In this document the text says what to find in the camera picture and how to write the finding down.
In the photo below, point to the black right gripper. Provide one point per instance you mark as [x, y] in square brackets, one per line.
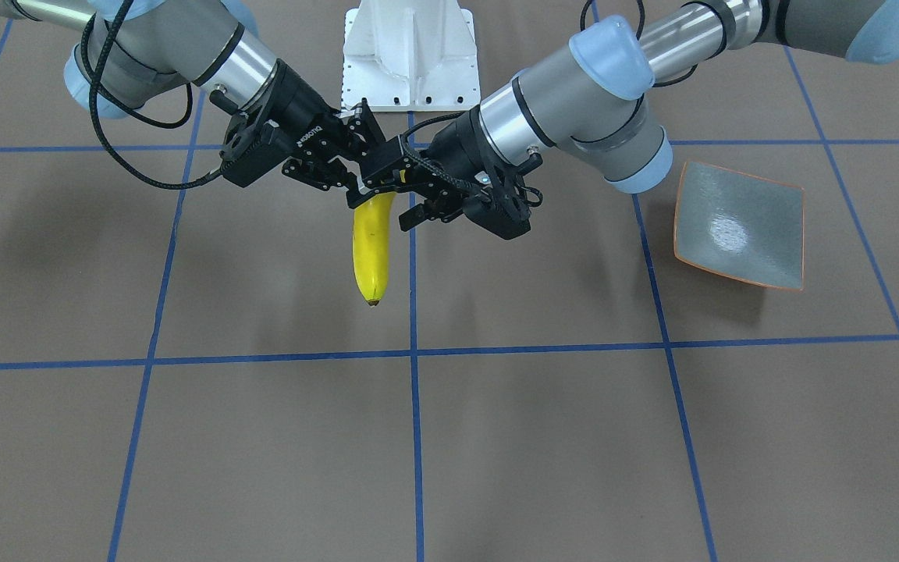
[299, 105]

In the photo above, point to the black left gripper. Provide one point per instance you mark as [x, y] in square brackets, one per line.
[454, 148]

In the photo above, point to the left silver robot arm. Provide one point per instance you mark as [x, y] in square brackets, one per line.
[591, 98]

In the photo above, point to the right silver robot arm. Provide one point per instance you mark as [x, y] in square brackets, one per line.
[130, 52]

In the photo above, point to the grey square plate orange rim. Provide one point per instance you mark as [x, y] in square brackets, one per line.
[740, 226]

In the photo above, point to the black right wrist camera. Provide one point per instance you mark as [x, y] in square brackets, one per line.
[255, 142]

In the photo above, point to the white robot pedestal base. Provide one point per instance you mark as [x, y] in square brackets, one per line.
[410, 56]

